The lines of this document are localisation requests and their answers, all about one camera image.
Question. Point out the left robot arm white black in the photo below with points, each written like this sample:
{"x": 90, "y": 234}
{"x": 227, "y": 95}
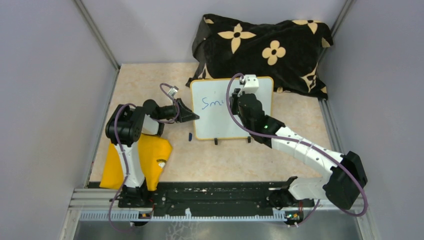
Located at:
{"x": 137, "y": 152}

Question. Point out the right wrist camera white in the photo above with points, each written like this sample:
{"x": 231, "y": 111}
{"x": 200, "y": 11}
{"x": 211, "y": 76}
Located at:
{"x": 249, "y": 84}

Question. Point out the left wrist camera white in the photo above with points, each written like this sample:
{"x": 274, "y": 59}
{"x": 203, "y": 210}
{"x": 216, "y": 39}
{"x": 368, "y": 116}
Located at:
{"x": 173, "y": 91}

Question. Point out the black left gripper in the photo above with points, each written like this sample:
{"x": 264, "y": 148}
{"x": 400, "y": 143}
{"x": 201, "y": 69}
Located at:
{"x": 187, "y": 114}

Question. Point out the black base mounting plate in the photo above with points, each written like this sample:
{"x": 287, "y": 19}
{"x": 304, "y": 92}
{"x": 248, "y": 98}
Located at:
{"x": 213, "y": 199}

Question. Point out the aluminium frame post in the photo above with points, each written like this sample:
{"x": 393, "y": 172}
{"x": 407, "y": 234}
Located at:
{"x": 95, "y": 31}
{"x": 341, "y": 17}

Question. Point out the white whiteboard yellow frame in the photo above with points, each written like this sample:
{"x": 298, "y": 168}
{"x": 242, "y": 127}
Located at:
{"x": 209, "y": 103}

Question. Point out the right aluminium frame post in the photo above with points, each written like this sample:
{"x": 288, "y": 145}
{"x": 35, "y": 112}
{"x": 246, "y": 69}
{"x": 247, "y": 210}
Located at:
{"x": 341, "y": 17}

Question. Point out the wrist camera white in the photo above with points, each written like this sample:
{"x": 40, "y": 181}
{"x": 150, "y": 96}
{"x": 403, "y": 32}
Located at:
{"x": 173, "y": 91}
{"x": 249, "y": 84}

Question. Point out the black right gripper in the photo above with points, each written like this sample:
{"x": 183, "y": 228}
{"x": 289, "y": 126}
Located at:
{"x": 234, "y": 100}

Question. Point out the yellow cloth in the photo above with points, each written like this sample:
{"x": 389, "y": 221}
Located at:
{"x": 154, "y": 152}

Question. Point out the left aluminium frame post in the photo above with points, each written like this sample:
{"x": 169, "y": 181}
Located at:
{"x": 95, "y": 31}

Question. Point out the black floral pillow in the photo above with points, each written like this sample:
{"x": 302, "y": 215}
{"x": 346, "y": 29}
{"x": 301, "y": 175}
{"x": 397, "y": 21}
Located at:
{"x": 287, "y": 51}

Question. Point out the aluminium front rail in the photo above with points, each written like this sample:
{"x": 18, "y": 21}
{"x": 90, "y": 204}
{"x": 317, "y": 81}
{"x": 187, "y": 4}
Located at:
{"x": 97, "y": 204}

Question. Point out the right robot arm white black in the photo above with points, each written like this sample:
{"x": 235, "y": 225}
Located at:
{"x": 342, "y": 176}

